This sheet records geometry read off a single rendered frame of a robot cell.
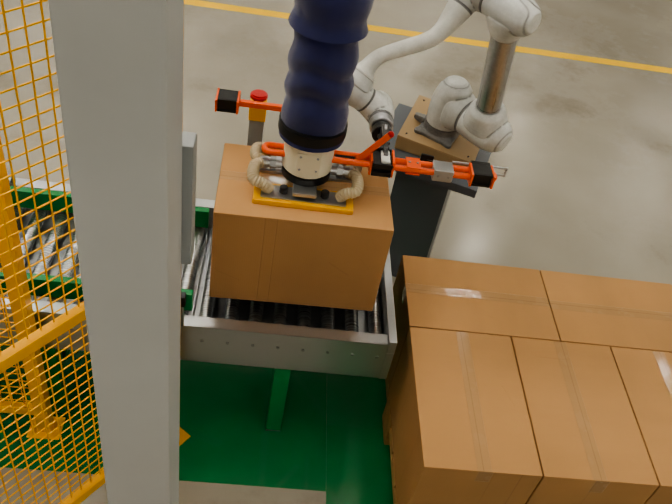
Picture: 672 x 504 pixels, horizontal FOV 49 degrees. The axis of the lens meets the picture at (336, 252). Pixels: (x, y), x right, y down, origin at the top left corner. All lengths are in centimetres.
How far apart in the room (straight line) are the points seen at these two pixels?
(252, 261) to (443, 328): 79
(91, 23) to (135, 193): 30
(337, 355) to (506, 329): 68
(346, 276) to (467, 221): 177
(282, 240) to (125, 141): 135
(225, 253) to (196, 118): 225
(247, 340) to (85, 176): 149
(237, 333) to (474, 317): 93
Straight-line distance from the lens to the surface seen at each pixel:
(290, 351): 267
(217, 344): 267
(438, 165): 256
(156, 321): 147
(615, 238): 458
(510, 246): 420
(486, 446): 256
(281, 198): 246
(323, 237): 247
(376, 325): 276
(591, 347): 303
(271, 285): 263
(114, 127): 119
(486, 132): 311
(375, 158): 251
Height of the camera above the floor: 257
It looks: 42 degrees down
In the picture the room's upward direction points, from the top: 12 degrees clockwise
